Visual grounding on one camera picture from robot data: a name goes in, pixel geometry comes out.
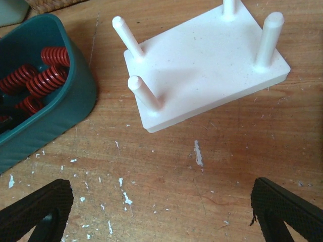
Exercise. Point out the teal plastic tray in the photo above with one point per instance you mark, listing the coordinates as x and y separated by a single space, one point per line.
63 108

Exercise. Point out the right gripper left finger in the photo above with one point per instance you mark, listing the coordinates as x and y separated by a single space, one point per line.
46 210

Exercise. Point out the white four-peg base plate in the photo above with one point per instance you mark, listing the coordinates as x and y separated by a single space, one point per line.
210 60

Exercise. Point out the woven brown basket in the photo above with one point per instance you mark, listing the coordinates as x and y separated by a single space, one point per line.
47 6

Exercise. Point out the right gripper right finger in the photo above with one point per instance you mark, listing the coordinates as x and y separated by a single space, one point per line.
274 207

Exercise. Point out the red spring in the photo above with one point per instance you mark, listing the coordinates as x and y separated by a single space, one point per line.
55 56
15 82
47 81
30 105

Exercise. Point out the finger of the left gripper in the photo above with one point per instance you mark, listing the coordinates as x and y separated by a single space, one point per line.
11 117

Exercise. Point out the grey plastic storage box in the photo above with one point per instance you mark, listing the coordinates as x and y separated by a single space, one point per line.
13 12

